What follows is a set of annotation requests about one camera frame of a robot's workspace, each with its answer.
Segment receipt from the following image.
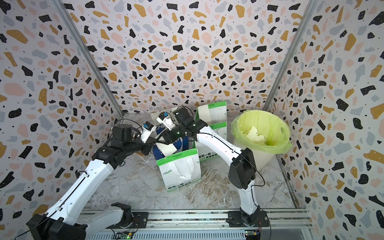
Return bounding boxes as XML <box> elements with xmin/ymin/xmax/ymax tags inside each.
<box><xmin>198</xmin><ymin>105</ymin><xmax>212</xmax><ymax>124</ymax></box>
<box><xmin>156</xmin><ymin>143</ymin><xmax>177</xmax><ymax>157</ymax></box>

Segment green white bag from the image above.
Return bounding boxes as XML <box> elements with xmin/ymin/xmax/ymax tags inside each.
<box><xmin>157</xmin><ymin>148</ymin><xmax>202</xmax><ymax>192</ymax></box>
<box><xmin>193</xmin><ymin>121</ymin><xmax>228</xmax><ymax>163</ymax></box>
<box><xmin>197</xmin><ymin>101</ymin><xmax>227</xmax><ymax>125</ymax></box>

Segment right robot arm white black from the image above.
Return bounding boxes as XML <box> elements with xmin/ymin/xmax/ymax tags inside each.
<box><xmin>157</xmin><ymin>107</ymin><xmax>261</xmax><ymax>227</ymax></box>

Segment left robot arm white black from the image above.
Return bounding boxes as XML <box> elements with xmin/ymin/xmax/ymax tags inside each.
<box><xmin>27</xmin><ymin>122</ymin><xmax>156</xmax><ymax>240</ymax></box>

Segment back blue white bag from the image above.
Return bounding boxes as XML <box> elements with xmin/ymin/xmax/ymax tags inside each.
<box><xmin>151</xmin><ymin>112</ymin><xmax>167</xmax><ymax>134</ymax></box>

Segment blue white bag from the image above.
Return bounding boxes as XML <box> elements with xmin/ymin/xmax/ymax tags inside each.
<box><xmin>151</xmin><ymin>112</ymin><xmax>167</xmax><ymax>134</ymax></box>
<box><xmin>153</xmin><ymin>137</ymin><xmax>189</xmax><ymax>160</ymax></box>

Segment front blue white bag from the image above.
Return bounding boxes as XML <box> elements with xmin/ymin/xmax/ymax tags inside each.
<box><xmin>153</xmin><ymin>137</ymin><xmax>189</xmax><ymax>160</ymax></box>

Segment white trash bin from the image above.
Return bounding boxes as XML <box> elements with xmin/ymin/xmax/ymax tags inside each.
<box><xmin>238</xmin><ymin>144</ymin><xmax>276</xmax><ymax>170</ymax></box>

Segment yellow-green bin liner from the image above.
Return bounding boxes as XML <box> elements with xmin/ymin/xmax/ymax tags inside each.
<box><xmin>231</xmin><ymin>110</ymin><xmax>293</xmax><ymax>155</ymax></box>

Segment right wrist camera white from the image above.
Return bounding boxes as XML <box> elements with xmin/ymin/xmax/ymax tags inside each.
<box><xmin>157</xmin><ymin>112</ymin><xmax>176</xmax><ymax>130</ymax></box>

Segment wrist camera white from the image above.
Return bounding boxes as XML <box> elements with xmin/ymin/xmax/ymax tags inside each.
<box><xmin>157</xmin><ymin>112</ymin><xmax>176</xmax><ymax>130</ymax></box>
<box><xmin>141</xmin><ymin>121</ymin><xmax>155</xmax><ymax>144</ymax></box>

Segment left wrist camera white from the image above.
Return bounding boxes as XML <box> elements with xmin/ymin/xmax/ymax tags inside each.
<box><xmin>141</xmin><ymin>121</ymin><xmax>155</xmax><ymax>144</ymax></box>

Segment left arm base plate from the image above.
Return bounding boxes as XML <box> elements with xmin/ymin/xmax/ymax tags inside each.
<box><xmin>109</xmin><ymin>212</ymin><xmax>149</xmax><ymax>231</ymax></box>

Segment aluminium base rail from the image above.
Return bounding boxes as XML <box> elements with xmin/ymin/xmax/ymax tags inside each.
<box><xmin>80</xmin><ymin>209</ymin><xmax>317</xmax><ymax>240</ymax></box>

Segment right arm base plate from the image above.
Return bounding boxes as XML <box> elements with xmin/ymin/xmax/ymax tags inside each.
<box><xmin>227</xmin><ymin>210</ymin><xmax>270</xmax><ymax>228</ymax></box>

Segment left corner aluminium post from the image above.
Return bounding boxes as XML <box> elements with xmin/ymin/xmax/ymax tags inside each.
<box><xmin>53</xmin><ymin>1</ymin><xmax>124</xmax><ymax>118</ymax></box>

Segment corner aluminium post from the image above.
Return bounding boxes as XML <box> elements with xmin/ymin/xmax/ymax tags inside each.
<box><xmin>53</xmin><ymin>1</ymin><xmax>124</xmax><ymax>118</ymax></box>
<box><xmin>263</xmin><ymin>0</ymin><xmax>319</xmax><ymax>111</ymax></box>

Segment right corner aluminium post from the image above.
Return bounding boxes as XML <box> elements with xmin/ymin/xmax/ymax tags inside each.
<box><xmin>263</xmin><ymin>0</ymin><xmax>319</xmax><ymax>111</ymax></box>

